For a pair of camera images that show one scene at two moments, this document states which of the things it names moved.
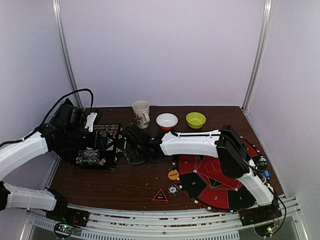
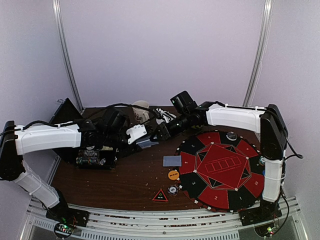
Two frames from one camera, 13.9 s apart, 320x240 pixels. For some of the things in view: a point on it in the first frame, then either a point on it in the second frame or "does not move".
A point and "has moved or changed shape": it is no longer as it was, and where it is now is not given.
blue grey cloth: [134, 158] has moved or changed shape
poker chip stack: [172, 190] does not move
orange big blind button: [173, 175] does not move
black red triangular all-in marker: [160, 196] does not move
